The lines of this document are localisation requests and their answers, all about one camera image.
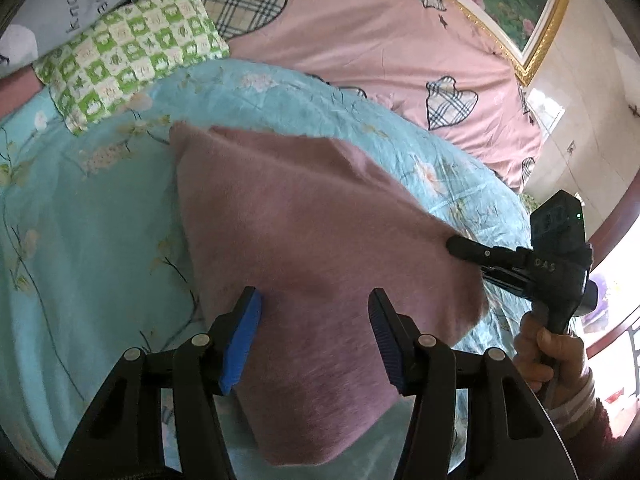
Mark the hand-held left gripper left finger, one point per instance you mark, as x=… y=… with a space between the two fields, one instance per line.
x=242 y=342

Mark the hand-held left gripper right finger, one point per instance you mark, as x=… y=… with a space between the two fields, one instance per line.
x=387 y=340

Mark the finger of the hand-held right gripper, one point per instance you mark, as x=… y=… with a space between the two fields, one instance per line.
x=505 y=279
x=475 y=250

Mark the pink knit sweater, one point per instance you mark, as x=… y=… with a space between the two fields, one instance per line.
x=310 y=240

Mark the person's right forearm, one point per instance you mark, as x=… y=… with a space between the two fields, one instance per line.
x=585 y=425

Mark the person's right hand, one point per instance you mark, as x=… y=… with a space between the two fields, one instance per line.
x=550 y=355

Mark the teal floral bed sheet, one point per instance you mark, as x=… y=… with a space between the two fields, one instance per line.
x=85 y=240

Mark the pink quilt with plaid hearts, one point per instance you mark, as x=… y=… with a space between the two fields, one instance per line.
x=375 y=35

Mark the green checkered pillow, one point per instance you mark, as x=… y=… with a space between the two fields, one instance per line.
x=130 y=47

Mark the plain pink cloth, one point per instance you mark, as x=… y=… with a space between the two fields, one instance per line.
x=17 y=95

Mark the grey printed pillow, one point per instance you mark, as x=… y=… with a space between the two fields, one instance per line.
x=65 y=10

